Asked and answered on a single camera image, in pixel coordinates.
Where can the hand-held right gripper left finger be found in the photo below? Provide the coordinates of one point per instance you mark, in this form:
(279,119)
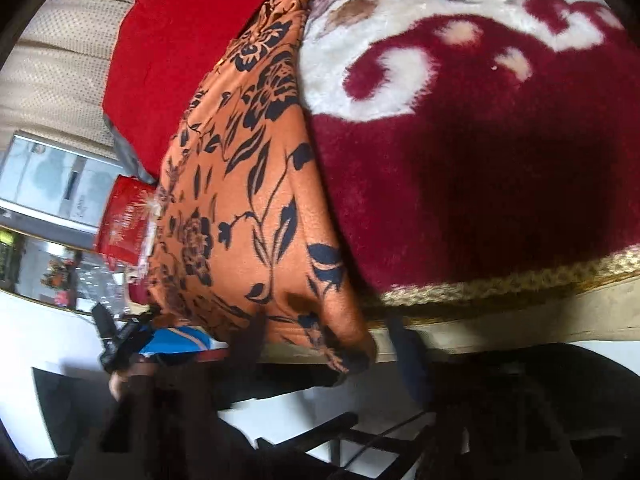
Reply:
(245,342)

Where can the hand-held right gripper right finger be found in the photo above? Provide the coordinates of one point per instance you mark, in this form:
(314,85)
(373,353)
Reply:
(412,365)

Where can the orange black floral garment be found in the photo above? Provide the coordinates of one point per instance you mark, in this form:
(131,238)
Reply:
(250,200)

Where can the person's left hand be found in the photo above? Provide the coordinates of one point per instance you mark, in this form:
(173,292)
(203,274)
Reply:
(118,385)

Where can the blue orange object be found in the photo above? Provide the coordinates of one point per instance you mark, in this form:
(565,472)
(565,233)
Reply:
(175,342)

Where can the glass cabinet with flowers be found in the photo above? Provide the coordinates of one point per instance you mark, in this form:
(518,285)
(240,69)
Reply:
(50,270)

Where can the red gift box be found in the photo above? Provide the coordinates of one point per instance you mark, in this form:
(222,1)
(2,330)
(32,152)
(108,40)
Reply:
(125,220)

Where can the white framed window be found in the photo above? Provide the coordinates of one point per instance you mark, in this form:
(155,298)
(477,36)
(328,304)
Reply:
(55,180)

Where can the grey cushion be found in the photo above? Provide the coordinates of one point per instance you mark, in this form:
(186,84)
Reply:
(127,152)

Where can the red white floral plush blanket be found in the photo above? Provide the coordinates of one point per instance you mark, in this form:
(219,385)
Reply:
(475,160)

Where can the beige textured curtain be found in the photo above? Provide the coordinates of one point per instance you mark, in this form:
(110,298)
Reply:
(65,65)

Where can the plain red cloth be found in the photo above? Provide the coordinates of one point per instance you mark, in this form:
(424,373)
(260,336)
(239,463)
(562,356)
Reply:
(190,50)

